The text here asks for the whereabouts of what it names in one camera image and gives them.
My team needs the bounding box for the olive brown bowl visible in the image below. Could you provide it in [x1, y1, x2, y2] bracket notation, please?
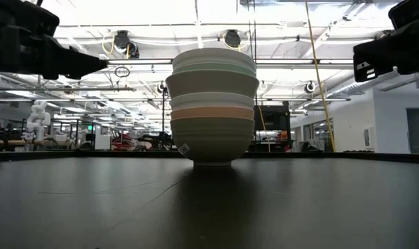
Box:
[170, 116, 256, 167]

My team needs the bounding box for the thick yellow cable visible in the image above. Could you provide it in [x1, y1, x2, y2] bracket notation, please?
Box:
[304, 0, 337, 153]

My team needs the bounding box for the black pole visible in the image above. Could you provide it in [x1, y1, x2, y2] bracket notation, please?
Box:
[160, 89, 166, 136]

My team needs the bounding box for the beige bowl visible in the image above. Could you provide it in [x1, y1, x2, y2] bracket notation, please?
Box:
[165, 68, 261, 100]

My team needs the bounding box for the small white ribbed bowl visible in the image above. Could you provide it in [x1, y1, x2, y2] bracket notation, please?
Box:
[169, 91, 255, 111]

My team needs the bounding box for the white cabinet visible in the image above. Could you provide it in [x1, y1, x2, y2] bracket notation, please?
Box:
[94, 124, 112, 151]

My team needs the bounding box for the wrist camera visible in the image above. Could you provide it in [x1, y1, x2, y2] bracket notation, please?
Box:
[388, 0, 419, 30]
[0, 0, 61, 37]

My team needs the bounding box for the black cable loop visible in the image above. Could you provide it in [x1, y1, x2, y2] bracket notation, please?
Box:
[113, 65, 131, 79]

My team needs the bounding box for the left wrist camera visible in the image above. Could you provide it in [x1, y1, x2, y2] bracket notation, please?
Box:
[0, 0, 61, 37]

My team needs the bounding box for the red cart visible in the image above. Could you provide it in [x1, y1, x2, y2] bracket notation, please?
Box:
[111, 133, 134, 151]

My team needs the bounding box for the long black cable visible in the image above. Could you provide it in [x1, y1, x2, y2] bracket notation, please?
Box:
[251, 0, 259, 70]

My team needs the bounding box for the black computer case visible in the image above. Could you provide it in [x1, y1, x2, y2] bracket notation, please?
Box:
[253, 104, 293, 153]

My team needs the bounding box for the thin yellow cable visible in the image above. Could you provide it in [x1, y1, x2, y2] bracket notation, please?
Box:
[257, 103, 271, 153]

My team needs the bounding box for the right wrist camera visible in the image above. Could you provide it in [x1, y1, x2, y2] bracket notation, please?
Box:
[388, 0, 419, 30]

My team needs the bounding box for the mint green bowl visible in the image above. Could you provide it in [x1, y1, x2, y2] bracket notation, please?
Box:
[173, 62, 257, 77]

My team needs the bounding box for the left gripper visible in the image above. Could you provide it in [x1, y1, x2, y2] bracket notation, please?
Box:
[0, 27, 109, 80]

